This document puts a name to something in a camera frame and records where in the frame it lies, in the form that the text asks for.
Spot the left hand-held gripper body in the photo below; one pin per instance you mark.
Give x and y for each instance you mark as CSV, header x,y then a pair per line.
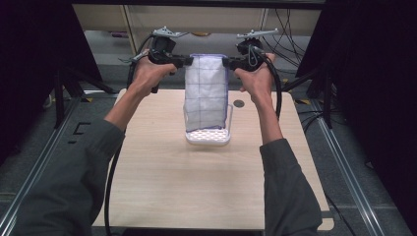
x,y
164,49

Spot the white shelf unit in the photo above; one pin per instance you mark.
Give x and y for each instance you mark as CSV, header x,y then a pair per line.
x,y
213,19

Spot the aluminium floor rail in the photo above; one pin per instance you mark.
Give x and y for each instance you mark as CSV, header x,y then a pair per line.
x,y
36,170
347,170

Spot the person's right hand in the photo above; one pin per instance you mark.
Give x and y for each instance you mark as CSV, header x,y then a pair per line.
x,y
257,80

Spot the black metal stand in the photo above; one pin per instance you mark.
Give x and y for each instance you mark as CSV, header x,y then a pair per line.
x,y
326,98
60,98

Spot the person's left hand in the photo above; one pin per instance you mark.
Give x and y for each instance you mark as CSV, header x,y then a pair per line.
x,y
149,77

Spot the black curtain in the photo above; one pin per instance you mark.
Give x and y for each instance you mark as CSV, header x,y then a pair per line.
x,y
370,82
39,65

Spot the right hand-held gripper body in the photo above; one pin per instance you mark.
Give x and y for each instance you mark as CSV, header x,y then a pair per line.
x,y
249,52

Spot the dark round table grommet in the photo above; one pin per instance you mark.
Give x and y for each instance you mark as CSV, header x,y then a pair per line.
x,y
238,103

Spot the white cloth with purple trim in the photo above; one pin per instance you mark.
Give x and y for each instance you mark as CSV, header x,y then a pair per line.
x,y
206,91

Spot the white plastic basket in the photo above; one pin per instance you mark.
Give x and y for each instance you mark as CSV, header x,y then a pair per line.
x,y
209,137

